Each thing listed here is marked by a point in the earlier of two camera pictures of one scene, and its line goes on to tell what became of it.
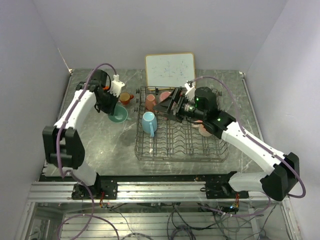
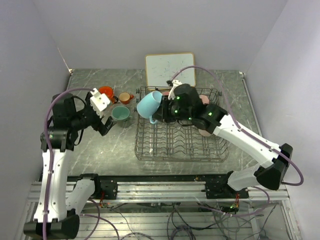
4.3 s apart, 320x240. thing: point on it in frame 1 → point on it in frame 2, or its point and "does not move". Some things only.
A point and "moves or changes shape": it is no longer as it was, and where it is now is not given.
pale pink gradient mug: x=202 y=131 does not move
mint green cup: x=120 y=114 moves or changes shape
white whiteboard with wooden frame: x=169 y=71 does not move
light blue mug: x=149 y=123 → x=148 y=103
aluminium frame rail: x=135 y=192 does not move
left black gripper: x=109 y=110 → x=98 y=120
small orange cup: x=125 y=98 does not move
